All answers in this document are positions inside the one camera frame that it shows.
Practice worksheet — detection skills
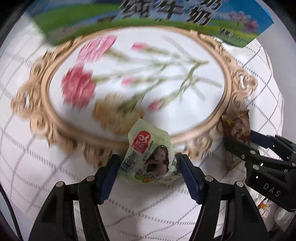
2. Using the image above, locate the brown snack packet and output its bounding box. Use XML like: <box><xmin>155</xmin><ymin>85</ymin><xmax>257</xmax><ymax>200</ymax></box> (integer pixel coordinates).
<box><xmin>220</xmin><ymin>109</ymin><xmax>251</xmax><ymax>174</ymax></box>

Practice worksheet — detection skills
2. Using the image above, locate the green pickled snack packet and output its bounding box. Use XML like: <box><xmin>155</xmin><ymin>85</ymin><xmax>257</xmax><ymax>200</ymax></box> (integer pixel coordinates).
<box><xmin>118</xmin><ymin>118</ymin><xmax>182</xmax><ymax>185</ymax></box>

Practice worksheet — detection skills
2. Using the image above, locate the cardboard milk box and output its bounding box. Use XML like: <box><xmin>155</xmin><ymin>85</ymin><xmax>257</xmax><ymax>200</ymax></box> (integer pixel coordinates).
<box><xmin>27</xmin><ymin>0</ymin><xmax>273</xmax><ymax>47</ymax></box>

